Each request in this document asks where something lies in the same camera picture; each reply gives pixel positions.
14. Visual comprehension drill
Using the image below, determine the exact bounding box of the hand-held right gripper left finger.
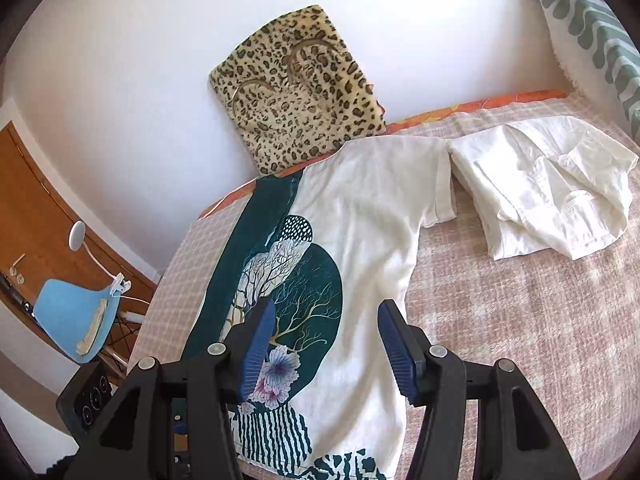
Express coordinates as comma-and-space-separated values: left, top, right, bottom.
75, 299, 278, 480

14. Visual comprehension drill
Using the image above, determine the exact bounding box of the white teal printed t-shirt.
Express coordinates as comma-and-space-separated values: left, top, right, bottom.
180, 135, 457, 480

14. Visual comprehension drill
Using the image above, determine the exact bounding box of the green white patterned curtain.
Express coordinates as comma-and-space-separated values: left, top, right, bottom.
524, 0, 640, 141

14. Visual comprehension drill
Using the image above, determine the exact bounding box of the white folded shirt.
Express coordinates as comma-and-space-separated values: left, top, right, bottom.
447, 115, 640, 261

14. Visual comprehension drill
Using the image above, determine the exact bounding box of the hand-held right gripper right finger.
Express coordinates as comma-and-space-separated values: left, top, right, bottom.
377, 299, 583, 480

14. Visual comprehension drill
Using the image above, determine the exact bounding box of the wooden door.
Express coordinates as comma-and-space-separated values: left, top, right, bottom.
0, 120, 157, 353

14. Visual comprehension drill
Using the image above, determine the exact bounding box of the leopard print pillow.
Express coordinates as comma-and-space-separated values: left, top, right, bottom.
209, 4, 388, 176

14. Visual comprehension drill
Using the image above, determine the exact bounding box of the light blue chair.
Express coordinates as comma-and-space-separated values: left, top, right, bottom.
32, 280, 146, 378

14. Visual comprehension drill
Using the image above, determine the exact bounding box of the beige cloth strip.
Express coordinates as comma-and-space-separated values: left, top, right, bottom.
75, 298, 112, 357

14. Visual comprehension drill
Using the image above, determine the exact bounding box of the white clip lamp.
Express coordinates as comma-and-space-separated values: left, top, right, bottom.
68, 221, 133, 301

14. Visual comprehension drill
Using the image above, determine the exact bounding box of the pink checked blanket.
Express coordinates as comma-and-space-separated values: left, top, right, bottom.
127, 95, 640, 480

